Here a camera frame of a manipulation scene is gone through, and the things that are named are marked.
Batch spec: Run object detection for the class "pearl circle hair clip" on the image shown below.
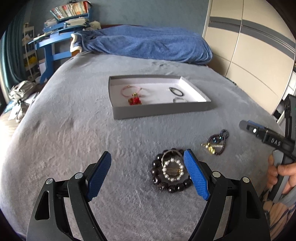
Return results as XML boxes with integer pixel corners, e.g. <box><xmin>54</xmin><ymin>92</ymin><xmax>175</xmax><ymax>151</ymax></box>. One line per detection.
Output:
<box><xmin>162</xmin><ymin>158</ymin><xmax>185</xmax><ymax>182</ymax></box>

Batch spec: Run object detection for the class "dark garnet bead bracelet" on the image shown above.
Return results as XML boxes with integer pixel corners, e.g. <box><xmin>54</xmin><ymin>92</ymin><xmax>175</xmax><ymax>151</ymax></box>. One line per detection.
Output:
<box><xmin>200</xmin><ymin>136</ymin><xmax>226</xmax><ymax>156</ymax></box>

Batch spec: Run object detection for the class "black large bead bracelet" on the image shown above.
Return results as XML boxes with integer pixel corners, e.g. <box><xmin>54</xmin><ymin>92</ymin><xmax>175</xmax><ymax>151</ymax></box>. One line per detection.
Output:
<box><xmin>151</xmin><ymin>148</ymin><xmax>193</xmax><ymax>194</ymax></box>

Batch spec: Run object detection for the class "silver bangle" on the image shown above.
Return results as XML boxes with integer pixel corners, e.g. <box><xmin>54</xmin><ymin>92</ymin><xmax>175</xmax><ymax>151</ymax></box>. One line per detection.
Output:
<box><xmin>173</xmin><ymin>97</ymin><xmax>188</xmax><ymax>103</ymax></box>

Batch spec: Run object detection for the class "black elastic hair tie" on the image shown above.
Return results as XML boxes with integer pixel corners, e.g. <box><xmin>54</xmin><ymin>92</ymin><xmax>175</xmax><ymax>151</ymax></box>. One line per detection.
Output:
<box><xmin>169</xmin><ymin>87</ymin><xmax>184</xmax><ymax>97</ymax></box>

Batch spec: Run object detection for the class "red bead flower hair clip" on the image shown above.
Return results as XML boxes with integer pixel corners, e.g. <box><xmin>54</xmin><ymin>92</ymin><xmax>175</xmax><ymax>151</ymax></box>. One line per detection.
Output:
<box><xmin>128</xmin><ymin>96</ymin><xmax>142</xmax><ymax>105</ymax></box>

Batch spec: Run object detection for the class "pink braided cord bracelet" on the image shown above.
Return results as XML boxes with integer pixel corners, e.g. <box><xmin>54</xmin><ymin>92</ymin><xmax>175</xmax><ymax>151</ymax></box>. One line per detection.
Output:
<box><xmin>120</xmin><ymin>85</ymin><xmax>149</xmax><ymax>98</ymax></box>

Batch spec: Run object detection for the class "person's right hand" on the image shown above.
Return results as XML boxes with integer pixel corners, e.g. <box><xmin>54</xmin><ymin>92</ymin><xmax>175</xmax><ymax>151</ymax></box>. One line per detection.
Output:
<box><xmin>266</xmin><ymin>154</ymin><xmax>296</xmax><ymax>194</ymax></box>

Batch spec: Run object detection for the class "white wardrobe with grey stripes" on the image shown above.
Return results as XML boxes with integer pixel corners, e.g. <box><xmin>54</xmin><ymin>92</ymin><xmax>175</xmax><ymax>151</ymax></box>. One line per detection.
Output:
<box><xmin>205</xmin><ymin>1</ymin><xmax>295</xmax><ymax>114</ymax></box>

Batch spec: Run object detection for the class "grey shallow cardboard box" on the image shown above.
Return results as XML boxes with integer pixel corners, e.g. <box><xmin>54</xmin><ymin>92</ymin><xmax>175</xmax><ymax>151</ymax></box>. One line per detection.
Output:
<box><xmin>108</xmin><ymin>75</ymin><xmax>211</xmax><ymax>120</ymax></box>

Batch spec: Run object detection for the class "blue blanket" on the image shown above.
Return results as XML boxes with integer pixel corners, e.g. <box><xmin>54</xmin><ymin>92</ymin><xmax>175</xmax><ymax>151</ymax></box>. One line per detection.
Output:
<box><xmin>70</xmin><ymin>25</ymin><xmax>213</xmax><ymax>65</ymax></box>

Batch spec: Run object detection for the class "pile of clothes on floor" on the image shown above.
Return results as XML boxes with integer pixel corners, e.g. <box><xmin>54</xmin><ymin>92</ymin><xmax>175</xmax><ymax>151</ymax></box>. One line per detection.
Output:
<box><xmin>9</xmin><ymin>80</ymin><xmax>39</xmax><ymax>123</ymax></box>

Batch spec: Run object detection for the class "teal curtain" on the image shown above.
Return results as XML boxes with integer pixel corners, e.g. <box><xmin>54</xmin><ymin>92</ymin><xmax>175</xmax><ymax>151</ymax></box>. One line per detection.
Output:
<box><xmin>1</xmin><ymin>11</ymin><xmax>27</xmax><ymax>90</ymax></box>

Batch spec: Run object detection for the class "white rolling shelf cart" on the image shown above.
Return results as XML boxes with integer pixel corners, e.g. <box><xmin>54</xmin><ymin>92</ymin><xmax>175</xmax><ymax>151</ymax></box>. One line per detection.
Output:
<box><xmin>22</xmin><ymin>23</ymin><xmax>41</xmax><ymax>82</ymax></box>

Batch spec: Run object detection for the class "stuffed toy on desk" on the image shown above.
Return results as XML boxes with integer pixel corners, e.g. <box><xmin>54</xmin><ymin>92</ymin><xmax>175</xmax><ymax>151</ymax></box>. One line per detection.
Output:
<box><xmin>89</xmin><ymin>21</ymin><xmax>101</xmax><ymax>30</ymax></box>

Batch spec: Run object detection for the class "blue desk with shelf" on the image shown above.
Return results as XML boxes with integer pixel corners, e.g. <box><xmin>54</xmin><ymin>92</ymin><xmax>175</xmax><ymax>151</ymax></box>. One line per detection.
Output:
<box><xmin>29</xmin><ymin>13</ymin><xmax>91</xmax><ymax>84</ymax></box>

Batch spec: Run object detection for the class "row of books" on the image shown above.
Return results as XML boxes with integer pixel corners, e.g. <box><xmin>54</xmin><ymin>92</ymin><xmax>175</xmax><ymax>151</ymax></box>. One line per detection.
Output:
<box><xmin>50</xmin><ymin>1</ymin><xmax>92</xmax><ymax>21</ymax></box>

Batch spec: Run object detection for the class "black tracking camera module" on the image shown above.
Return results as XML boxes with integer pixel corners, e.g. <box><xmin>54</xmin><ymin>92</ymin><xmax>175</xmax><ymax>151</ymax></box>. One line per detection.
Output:
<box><xmin>284</xmin><ymin>94</ymin><xmax>296</xmax><ymax>142</ymax></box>

